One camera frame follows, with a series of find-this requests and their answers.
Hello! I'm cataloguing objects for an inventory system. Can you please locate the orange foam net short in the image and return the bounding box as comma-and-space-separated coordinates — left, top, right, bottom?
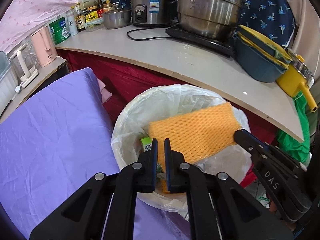
147, 102, 243, 172

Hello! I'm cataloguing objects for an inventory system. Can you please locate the green tea box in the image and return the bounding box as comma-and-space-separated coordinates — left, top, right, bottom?
140, 137, 152, 152

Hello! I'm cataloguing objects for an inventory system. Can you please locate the white lined trash bin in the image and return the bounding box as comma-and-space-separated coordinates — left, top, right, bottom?
110, 83, 253, 222

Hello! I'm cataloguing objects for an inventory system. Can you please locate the green plastic bag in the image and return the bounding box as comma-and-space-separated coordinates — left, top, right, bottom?
274, 92, 312, 164

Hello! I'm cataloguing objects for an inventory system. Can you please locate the purple table cloth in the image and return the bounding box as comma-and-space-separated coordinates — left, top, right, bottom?
1, 68, 119, 237

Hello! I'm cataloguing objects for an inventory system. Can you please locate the yellow saucepan with lid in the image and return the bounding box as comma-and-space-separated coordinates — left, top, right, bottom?
276, 48, 318, 113

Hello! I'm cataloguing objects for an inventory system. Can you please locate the teal yellow basin stack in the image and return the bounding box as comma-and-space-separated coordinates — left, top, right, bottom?
234, 24, 292, 83

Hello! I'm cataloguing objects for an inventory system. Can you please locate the red velvet curtain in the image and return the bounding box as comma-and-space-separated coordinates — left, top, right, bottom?
56, 48, 278, 188

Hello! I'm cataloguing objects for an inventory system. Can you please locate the black induction cooker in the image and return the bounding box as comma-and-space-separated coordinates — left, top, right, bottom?
165, 25, 235, 57

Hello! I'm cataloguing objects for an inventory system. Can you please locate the grey lidded dish rack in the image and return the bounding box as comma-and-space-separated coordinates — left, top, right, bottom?
0, 51, 18, 114

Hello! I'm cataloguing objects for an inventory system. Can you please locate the blue patterned cloth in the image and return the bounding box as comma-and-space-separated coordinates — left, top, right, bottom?
111, 0, 296, 48

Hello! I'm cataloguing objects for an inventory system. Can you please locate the pink electric kettle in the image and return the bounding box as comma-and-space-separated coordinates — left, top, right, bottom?
30, 26, 57, 67

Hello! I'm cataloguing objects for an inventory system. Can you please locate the glass electric kettle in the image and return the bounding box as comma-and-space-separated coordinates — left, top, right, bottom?
9, 43, 39, 89

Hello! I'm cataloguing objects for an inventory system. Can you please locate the white thermos bottle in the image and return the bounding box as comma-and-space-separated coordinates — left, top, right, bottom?
66, 11, 78, 36

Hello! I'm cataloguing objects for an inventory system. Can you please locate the clear food container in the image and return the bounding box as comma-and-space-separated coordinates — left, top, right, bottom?
84, 17, 104, 31

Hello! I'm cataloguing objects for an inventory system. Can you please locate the large steel steamer pot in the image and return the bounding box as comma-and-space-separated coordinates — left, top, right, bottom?
177, 0, 247, 39

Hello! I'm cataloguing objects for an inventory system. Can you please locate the green tin can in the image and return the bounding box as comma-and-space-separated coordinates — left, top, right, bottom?
49, 16, 70, 45

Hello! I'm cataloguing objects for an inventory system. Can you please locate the small steel pot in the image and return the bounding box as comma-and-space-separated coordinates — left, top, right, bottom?
103, 8, 131, 29

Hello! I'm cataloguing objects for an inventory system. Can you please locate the dark sauce bottle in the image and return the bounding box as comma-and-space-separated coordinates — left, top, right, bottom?
75, 3, 85, 31

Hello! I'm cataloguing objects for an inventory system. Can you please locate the red label sauce bottle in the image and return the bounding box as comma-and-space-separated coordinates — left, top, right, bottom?
97, 0, 104, 18

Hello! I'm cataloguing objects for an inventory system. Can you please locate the white green box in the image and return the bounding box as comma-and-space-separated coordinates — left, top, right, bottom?
77, 0, 101, 11

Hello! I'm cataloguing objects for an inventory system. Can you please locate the steel rice cooker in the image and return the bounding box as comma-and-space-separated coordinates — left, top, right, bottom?
131, 0, 177, 27

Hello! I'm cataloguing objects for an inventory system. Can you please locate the pink dotted sheet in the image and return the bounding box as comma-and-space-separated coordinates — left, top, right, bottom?
1, 0, 78, 53

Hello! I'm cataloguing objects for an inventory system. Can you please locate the black power cable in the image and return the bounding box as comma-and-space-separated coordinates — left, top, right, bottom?
126, 26, 176, 42

